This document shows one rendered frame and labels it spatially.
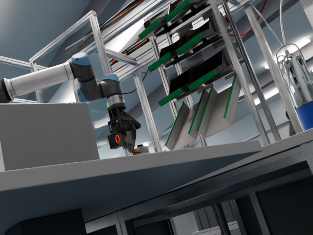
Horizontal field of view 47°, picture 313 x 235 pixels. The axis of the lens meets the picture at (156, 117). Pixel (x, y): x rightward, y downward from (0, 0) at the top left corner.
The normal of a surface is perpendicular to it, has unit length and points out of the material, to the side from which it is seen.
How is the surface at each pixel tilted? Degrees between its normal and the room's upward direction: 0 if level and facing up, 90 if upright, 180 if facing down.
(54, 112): 90
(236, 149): 90
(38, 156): 90
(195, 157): 90
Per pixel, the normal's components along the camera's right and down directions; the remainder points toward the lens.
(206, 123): 0.66, -0.40
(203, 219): -0.58, -0.09
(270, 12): -0.79, 0.04
